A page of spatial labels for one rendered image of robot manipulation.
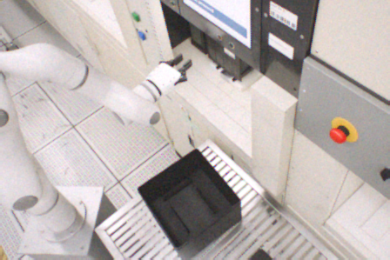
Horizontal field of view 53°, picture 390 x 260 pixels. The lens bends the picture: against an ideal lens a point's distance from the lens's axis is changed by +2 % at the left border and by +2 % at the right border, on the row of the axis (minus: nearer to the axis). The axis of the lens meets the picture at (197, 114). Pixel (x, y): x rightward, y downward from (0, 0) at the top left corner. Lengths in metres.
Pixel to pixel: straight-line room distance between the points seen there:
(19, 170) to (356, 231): 1.09
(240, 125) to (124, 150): 1.25
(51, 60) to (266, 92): 0.56
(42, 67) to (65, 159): 1.79
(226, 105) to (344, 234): 0.67
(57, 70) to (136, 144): 1.67
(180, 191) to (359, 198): 0.67
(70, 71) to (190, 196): 0.75
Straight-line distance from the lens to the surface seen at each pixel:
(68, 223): 1.66
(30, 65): 1.07
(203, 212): 1.56
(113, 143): 2.75
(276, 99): 1.02
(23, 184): 1.32
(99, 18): 2.27
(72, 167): 2.76
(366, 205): 1.50
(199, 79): 1.78
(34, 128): 3.08
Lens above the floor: 2.21
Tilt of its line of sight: 54 degrees down
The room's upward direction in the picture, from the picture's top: 12 degrees counter-clockwise
